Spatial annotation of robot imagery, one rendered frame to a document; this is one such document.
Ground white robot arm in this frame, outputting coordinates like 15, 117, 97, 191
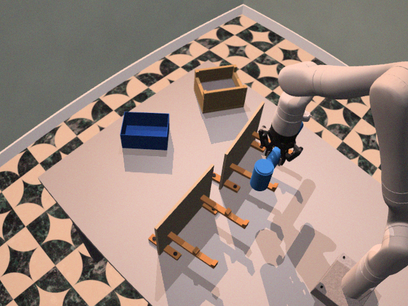
272, 61, 408, 301

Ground brown wooden crate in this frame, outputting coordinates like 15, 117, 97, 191
194, 64, 247, 113

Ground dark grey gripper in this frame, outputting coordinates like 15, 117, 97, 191
258, 124, 303, 166

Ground dark blue open box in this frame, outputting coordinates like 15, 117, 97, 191
120, 112, 170, 150

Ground blue cylinder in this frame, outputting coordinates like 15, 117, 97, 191
250, 147, 281, 191

